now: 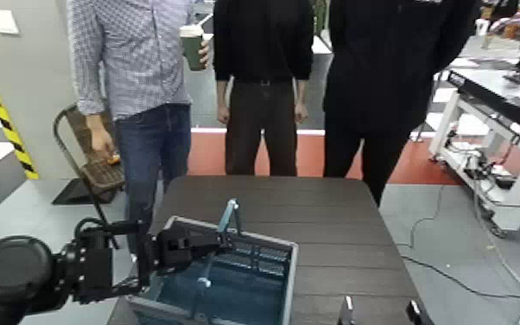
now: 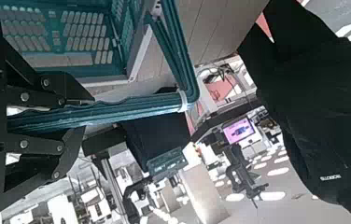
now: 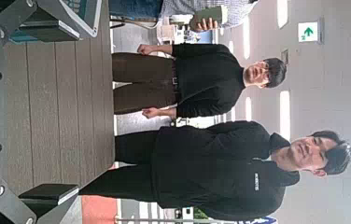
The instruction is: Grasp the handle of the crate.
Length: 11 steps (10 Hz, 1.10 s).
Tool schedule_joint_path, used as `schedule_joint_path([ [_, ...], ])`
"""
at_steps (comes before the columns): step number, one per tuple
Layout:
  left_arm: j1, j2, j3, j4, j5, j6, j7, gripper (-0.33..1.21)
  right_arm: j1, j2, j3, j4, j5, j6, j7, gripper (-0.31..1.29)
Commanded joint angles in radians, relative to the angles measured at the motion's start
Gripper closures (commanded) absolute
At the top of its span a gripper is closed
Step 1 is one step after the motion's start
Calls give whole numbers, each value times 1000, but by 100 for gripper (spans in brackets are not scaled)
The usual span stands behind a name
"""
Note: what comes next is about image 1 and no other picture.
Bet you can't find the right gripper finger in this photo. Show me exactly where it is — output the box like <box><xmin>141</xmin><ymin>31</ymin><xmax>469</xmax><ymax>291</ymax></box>
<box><xmin>405</xmin><ymin>299</ymin><xmax>425</xmax><ymax>325</ymax></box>
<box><xmin>338</xmin><ymin>295</ymin><xmax>357</xmax><ymax>325</ymax></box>

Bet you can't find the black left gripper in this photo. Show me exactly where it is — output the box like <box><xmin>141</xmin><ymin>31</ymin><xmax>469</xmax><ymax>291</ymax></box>
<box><xmin>152</xmin><ymin>226</ymin><xmax>234</xmax><ymax>277</ymax></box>

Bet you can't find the blue metal crate handle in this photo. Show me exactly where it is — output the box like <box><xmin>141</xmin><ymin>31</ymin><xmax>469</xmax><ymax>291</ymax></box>
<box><xmin>190</xmin><ymin>198</ymin><xmax>243</xmax><ymax>320</ymax></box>

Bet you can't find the grey plastic shopping basket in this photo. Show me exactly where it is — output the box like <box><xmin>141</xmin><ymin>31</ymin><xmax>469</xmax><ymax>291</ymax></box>
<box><xmin>124</xmin><ymin>215</ymin><xmax>300</xmax><ymax>325</ymax></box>

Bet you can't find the green paper cup white lid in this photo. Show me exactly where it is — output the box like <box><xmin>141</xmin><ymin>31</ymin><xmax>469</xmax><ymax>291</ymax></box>
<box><xmin>179</xmin><ymin>24</ymin><xmax>207</xmax><ymax>72</ymax></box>

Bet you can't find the black sweater man right hand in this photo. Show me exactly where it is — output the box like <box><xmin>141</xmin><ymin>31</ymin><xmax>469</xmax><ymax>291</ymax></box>
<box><xmin>214</xmin><ymin>104</ymin><xmax>230</xmax><ymax>126</ymax></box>

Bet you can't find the checkered man right hand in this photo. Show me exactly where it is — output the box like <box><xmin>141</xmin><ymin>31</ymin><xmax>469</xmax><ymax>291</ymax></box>
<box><xmin>87</xmin><ymin>126</ymin><xmax>117</xmax><ymax>161</ymax></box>

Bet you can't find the black sweater man left hand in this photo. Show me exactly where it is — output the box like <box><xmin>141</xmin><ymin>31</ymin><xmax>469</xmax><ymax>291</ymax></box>
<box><xmin>294</xmin><ymin>102</ymin><xmax>310</xmax><ymax>125</ymax></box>

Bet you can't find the checkered man left hand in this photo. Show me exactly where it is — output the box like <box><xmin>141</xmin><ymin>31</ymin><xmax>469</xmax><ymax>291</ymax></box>
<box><xmin>197</xmin><ymin>37</ymin><xmax>212</xmax><ymax>71</ymax></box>

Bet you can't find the man in black sweater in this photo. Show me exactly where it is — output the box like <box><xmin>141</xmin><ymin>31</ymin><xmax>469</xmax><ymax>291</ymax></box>
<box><xmin>212</xmin><ymin>0</ymin><xmax>315</xmax><ymax>177</ymax></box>

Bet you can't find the white equipment workbench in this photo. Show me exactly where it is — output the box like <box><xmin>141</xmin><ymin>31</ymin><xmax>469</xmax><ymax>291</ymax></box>
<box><xmin>428</xmin><ymin>67</ymin><xmax>520</xmax><ymax>233</ymax></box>

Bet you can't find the man in checkered shirt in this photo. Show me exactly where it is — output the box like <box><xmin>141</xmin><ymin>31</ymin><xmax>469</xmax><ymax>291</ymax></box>
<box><xmin>66</xmin><ymin>0</ymin><xmax>212</xmax><ymax>256</ymax></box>

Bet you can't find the black board on workbench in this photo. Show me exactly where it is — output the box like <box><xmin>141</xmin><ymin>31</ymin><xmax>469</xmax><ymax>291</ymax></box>
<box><xmin>447</xmin><ymin>70</ymin><xmax>520</xmax><ymax>143</ymax></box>

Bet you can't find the yellow black hazard stripe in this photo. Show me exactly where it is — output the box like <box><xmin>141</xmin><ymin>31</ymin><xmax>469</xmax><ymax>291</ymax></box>
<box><xmin>0</xmin><ymin>81</ymin><xmax>41</xmax><ymax>182</ymax></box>

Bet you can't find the person in black clothes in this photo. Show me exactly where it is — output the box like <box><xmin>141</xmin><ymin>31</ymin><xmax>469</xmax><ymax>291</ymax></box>
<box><xmin>320</xmin><ymin>0</ymin><xmax>481</xmax><ymax>208</ymax></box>

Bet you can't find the black floor cable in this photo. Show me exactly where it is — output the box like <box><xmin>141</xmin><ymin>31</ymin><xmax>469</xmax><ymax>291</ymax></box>
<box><xmin>396</xmin><ymin>185</ymin><xmax>520</xmax><ymax>302</ymax></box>

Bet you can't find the white floor cable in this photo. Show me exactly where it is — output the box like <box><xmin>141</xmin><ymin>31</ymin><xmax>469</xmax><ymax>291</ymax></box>
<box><xmin>472</xmin><ymin>188</ymin><xmax>520</xmax><ymax>306</ymax></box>

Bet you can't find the brown folding chair black frame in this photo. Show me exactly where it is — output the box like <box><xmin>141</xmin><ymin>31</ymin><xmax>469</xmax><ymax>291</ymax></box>
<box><xmin>52</xmin><ymin>103</ymin><xmax>126</xmax><ymax>226</ymax></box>

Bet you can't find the tangle of cables on shelf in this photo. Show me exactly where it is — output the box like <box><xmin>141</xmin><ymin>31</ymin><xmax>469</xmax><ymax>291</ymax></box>
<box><xmin>445</xmin><ymin>131</ymin><xmax>520</xmax><ymax>193</ymax></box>

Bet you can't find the white wall switch plate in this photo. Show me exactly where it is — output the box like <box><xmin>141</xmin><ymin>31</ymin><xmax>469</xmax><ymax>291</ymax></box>
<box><xmin>0</xmin><ymin>9</ymin><xmax>20</xmax><ymax>35</ymax></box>

